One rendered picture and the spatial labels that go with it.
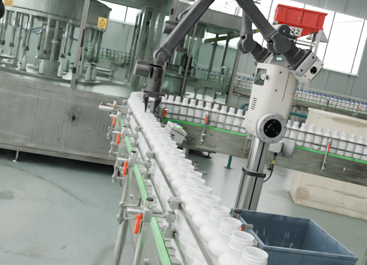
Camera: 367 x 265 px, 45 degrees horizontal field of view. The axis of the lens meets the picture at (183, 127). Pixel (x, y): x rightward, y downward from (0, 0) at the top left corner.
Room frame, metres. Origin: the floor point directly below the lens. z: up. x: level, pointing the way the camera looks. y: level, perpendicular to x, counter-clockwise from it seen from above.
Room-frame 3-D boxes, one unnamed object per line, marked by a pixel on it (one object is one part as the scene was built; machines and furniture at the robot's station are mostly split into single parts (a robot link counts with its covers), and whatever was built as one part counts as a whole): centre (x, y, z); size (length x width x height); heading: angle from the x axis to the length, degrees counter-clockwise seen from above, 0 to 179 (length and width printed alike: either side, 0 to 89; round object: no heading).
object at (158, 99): (1.96, 0.16, 1.21); 0.07 x 0.07 x 0.09; 13
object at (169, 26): (2.41, 0.16, 1.60); 0.12 x 0.09 x 0.12; 104
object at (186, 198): (0.97, -0.06, 1.08); 0.06 x 0.06 x 0.17
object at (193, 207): (0.91, -0.07, 1.08); 0.06 x 0.06 x 0.17
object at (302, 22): (8.51, -1.67, 1.40); 0.92 x 0.72 x 2.80; 85
